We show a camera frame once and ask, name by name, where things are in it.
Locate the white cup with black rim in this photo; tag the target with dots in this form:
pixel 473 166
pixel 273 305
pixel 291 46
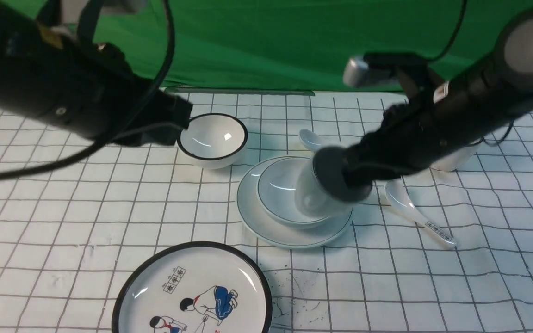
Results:
pixel 454 160

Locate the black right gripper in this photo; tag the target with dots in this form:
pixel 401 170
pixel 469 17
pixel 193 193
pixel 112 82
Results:
pixel 404 144

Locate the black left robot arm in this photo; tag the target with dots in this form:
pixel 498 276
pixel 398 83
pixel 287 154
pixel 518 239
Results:
pixel 52 72

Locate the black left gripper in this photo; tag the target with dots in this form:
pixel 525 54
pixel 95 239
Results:
pixel 160 122

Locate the green backdrop cloth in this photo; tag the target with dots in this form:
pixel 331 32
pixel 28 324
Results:
pixel 305 44

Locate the illustrated plate with black rim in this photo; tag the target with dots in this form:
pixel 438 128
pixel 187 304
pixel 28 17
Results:
pixel 195 287

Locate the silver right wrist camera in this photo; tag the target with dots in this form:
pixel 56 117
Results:
pixel 409 70

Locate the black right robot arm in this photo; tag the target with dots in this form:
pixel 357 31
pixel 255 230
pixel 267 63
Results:
pixel 440 116

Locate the pale cup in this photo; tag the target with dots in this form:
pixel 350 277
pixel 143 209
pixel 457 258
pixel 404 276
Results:
pixel 319 191

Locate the checkered white tablecloth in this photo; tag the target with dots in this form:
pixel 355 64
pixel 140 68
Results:
pixel 70 239

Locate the white spoon with label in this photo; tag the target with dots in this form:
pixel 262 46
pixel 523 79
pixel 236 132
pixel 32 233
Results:
pixel 399 199

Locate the pale bowl on plate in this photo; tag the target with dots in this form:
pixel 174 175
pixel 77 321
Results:
pixel 276 192

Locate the white bowl with black rim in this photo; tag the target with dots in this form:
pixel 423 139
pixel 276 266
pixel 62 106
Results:
pixel 213 141

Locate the plain white ceramic spoon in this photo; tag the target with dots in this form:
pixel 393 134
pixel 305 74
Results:
pixel 311 141

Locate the white plate with thin rim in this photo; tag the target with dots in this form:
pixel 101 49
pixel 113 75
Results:
pixel 267 229

